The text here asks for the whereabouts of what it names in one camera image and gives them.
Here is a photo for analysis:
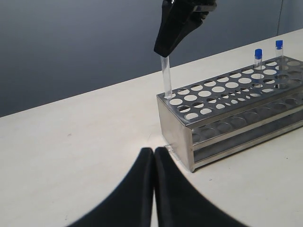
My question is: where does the stainless steel test tube rack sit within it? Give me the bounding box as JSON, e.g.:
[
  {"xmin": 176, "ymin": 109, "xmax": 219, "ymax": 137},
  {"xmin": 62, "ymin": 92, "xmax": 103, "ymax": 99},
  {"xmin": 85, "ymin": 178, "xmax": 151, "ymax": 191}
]
[{"xmin": 157, "ymin": 56, "xmax": 303, "ymax": 171}]

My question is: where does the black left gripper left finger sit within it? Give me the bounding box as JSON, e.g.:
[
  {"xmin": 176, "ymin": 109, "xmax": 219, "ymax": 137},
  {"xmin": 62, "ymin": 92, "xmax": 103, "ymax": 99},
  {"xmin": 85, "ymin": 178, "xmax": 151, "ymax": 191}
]
[{"xmin": 70, "ymin": 148, "xmax": 154, "ymax": 227}]

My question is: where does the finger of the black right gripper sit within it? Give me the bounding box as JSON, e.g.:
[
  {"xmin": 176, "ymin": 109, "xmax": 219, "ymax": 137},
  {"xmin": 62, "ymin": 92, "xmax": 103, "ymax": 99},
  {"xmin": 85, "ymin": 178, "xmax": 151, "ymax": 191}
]
[{"xmin": 154, "ymin": 0, "xmax": 217, "ymax": 57}]

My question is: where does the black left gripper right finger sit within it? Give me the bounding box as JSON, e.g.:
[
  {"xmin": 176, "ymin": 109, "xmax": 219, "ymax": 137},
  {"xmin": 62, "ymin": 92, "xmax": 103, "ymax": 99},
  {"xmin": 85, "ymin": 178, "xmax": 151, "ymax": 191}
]
[{"xmin": 154, "ymin": 147, "xmax": 245, "ymax": 227}]

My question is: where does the blue-capped tube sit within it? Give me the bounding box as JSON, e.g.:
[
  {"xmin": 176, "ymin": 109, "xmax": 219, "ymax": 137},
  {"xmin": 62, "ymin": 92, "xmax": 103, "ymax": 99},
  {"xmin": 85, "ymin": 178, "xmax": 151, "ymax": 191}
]
[
  {"xmin": 276, "ymin": 40, "xmax": 284, "ymax": 70},
  {"xmin": 160, "ymin": 56, "xmax": 172, "ymax": 100},
  {"xmin": 254, "ymin": 49, "xmax": 262, "ymax": 79}
]

